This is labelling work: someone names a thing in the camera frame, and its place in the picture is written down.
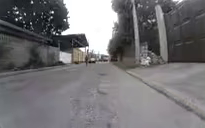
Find dark metal gate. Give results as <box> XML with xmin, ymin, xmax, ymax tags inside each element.
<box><xmin>164</xmin><ymin>0</ymin><xmax>205</xmax><ymax>64</ymax></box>

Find grey asphalt road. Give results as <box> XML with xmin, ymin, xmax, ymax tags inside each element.
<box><xmin>0</xmin><ymin>62</ymin><xmax>205</xmax><ymax>128</ymax></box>

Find person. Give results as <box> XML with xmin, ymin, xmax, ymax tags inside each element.
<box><xmin>84</xmin><ymin>54</ymin><xmax>90</xmax><ymax>67</ymax></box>

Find large dark tree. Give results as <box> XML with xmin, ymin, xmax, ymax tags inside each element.
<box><xmin>0</xmin><ymin>0</ymin><xmax>70</xmax><ymax>38</ymax></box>

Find white vehicle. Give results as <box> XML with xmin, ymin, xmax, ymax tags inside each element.
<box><xmin>88</xmin><ymin>57</ymin><xmax>97</xmax><ymax>64</ymax></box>

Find pale concrete driveway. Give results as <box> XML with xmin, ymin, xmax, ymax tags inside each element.
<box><xmin>125</xmin><ymin>61</ymin><xmax>205</xmax><ymax>125</ymax></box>

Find building with dark roof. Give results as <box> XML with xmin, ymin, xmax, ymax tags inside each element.
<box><xmin>51</xmin><ymin>33</ymin><xmax>90</xmax><ymax>65</ymax></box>

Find pile of pale rubble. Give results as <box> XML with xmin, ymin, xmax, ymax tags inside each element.
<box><xmin>139</xmin><ymin>41</ymin><xmax>166</xmax><ymax>67</ymax></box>

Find grey utility pole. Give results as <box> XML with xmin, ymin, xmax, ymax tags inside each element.
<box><xmin>130</xmin><ymin>0</ymin><xmax>141</xmax><ymax>65</ymax></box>

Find dark trees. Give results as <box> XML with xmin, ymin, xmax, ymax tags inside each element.
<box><xmin>107</xmin><ymin>0</ymin><xmax>178</xmax><ymax>63</ymax></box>

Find pale concrete gate post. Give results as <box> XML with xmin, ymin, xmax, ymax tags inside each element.
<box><xmin>154</xmin><ymin>4</ymin><xmax>169</xmax><ymax>63</ymax></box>

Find concrete kerb strip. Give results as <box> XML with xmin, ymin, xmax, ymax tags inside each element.
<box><xmin>0</xmin><ymin>63</ymin><xmax>78</xmax><ymax>80</ymax></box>

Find grey concrete wall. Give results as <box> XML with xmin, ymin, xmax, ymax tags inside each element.
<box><xmin>0</xmin><ymin>17</ymin><xmax>61</xmax><ymax>74</ymax></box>

